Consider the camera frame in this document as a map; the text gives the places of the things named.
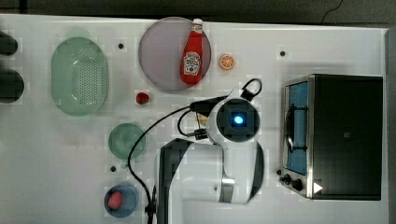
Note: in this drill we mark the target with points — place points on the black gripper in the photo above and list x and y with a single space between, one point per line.
204 107

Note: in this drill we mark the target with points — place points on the yellow plush peeled banana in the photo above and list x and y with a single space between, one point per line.
202 119

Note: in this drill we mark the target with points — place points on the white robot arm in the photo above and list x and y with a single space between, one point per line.
227 169

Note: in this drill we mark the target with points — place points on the red plush ketchup bottle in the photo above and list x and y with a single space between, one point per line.
192 57

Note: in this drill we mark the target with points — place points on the orange slice toy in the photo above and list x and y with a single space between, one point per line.
226 62

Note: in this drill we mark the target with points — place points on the small red strawberry toy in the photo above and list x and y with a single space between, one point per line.
142 98

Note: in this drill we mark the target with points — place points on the round grey plate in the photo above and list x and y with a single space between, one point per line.
160 51

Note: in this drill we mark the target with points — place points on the silver toaster oven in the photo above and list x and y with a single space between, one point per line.
332 139

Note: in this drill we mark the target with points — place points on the blue bowl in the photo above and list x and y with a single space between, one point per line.
129 201

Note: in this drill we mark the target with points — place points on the green plastic colander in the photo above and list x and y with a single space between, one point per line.
79 77

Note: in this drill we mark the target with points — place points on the black object at left edge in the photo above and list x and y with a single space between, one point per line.
11 86

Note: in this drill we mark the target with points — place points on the black object upper left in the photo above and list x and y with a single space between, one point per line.
8 44

